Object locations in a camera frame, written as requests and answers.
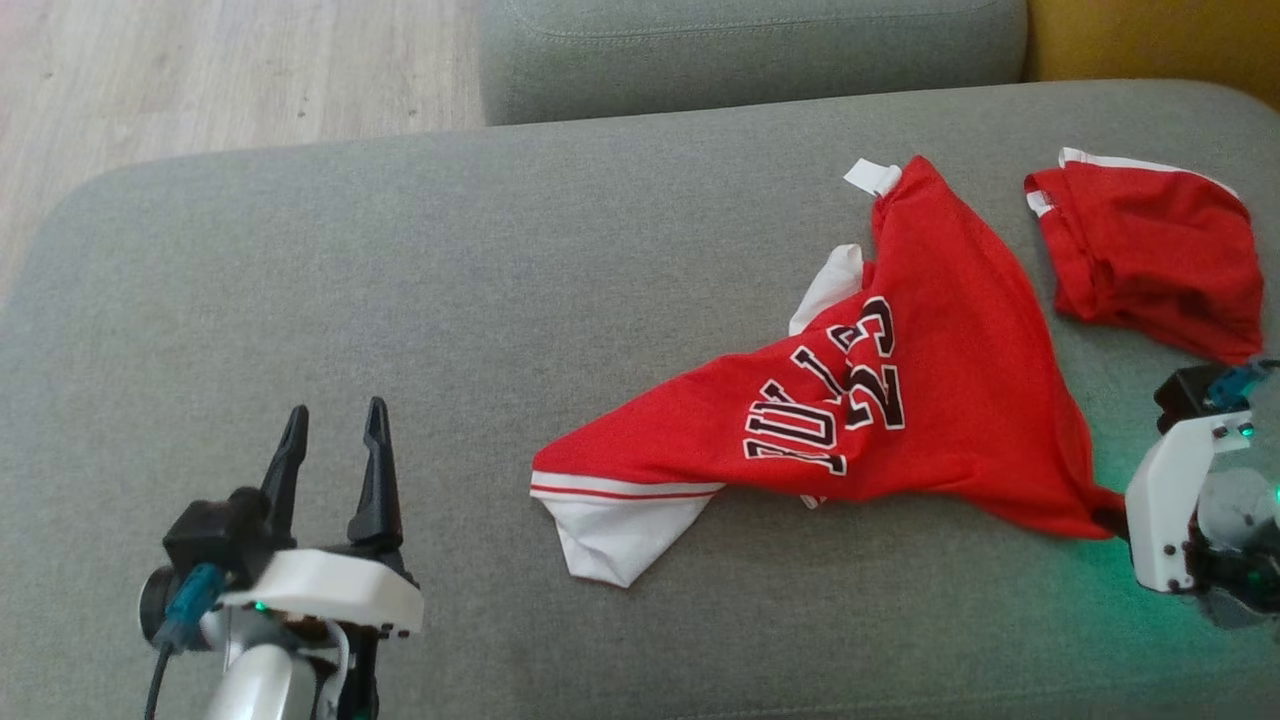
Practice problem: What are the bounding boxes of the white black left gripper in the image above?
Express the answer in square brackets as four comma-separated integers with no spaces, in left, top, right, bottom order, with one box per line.
[218,397,424,641]

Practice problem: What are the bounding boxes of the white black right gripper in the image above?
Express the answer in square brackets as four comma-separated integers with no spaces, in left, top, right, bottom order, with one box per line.
[1125,410,1257,593]

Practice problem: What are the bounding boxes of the red shorts with white trim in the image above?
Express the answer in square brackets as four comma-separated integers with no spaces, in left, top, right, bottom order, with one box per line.
[1023,147,1267,366]

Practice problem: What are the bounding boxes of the red printed basketball jersey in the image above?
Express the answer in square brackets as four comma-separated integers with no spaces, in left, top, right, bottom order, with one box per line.
[529,154,1128,590]

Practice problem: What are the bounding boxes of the yellow sofa back cushion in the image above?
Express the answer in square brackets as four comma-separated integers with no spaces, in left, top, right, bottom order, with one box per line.
[1022,0,1280,111]

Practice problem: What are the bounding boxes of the long grey sofa seat cushion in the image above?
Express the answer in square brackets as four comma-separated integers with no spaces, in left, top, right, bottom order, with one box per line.
[480,0,1030,127]

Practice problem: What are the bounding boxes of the right arm cable blue plug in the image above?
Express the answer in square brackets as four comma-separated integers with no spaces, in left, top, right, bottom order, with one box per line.
[1204,361,1273,413]

